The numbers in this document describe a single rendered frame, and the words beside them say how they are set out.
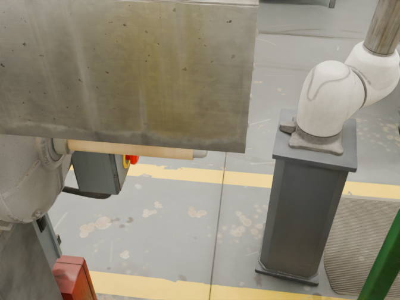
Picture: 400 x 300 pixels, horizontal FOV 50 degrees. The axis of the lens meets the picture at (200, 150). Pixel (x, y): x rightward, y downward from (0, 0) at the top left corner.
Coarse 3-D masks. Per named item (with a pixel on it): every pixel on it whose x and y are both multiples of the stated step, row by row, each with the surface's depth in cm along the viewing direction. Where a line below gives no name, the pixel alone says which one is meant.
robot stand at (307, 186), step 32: (352, 128) 153; (288, 160) 142; (320, 160) 140; (352, 160) 140; (288, 192) 154; (320, 192) 150; (288, 224) 165; (320, 224) 160; (288, 256) 177; (320, 256) 176
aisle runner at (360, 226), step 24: (336, 216) 212; (360, 216) 212; (384, 216) 212; (336, 240) 201; (360, 240) 201; (384, 240) 201; (336, 264) 191; (360, 264) 191; (336, 288) 182; (360, 288) 182
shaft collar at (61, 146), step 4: (56, 140) 60; (60, 140) 60; (64, 140) 60; (56, 144) 61; (60, 144) 60; (64, 144) 60; (56, 148) 61; (60, 148) 61; (64, 148) 61; (68, 148) 62; (60, 152) 62; (64, 152) 61; (68, 152) 62; (72, 152) 63
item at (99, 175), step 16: (80, 160) 92; (96, 160) 92; (112, 160) 92; (128, 160) 103; (80, 176) 96; (96, 176) 95; (112, 176) 94; (80, 192) 102; (96, 192) 99; (112, 192) 98
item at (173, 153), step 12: (72, 144) 61; (84, 144) 61; (96, 144) 61; (108, 144) 60; (120, 144) 60; (144, 156) 61; (156, 156) 61; (168, 156) 60; (180, 156) 60; (192, 156) 60
